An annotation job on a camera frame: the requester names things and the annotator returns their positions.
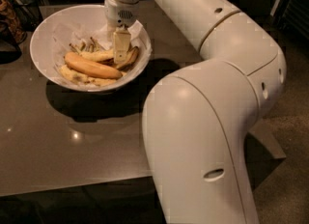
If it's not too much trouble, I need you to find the dark-edged right banana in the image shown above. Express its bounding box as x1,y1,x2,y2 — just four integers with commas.
114,46,139,70

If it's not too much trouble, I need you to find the smooth orange-yellow front banana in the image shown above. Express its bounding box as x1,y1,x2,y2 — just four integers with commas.
64,52,122,79

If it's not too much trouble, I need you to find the dark wire rack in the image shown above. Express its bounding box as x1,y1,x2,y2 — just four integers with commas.
11,0,42,32

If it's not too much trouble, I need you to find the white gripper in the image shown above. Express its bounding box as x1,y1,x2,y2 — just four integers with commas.
104,0,139,64

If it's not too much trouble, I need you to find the white paper bowl liner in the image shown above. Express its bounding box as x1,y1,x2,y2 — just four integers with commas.
51,21,152,92

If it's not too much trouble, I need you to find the spotted yellow bottom banana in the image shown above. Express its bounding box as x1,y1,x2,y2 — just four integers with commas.
59,65,116,86

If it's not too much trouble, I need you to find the white bowl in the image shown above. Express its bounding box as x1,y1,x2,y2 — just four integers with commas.
29,4,153,94

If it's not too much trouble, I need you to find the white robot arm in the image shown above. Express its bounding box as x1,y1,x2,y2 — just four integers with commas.
105,0,287,224

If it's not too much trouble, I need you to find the brown patterned object at left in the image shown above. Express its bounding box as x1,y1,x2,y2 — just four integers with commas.
0,0,27,43

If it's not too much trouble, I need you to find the spotted yellow banana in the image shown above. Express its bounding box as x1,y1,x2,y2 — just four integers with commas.
59,65,116,86
70,42,114,62

